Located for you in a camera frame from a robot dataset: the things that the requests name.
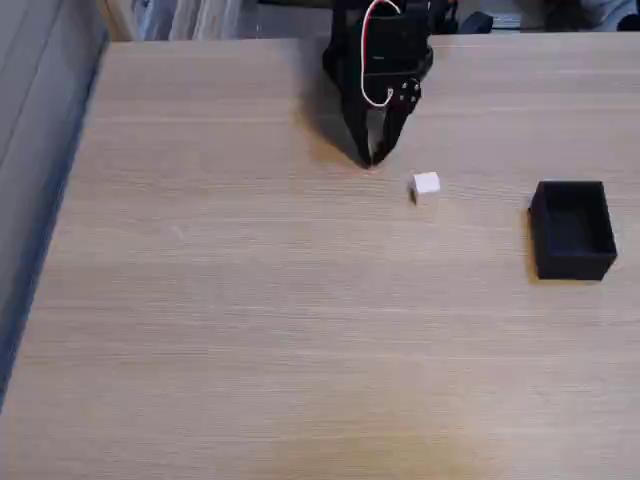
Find white block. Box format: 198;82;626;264
410;171;441;205

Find pale stacked panels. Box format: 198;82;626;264
139;0;264;42

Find black object behind table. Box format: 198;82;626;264
458;11;495;35

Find black open box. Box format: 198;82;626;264
528;180;619;282

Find white and red cable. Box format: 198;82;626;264
359;0;402;109

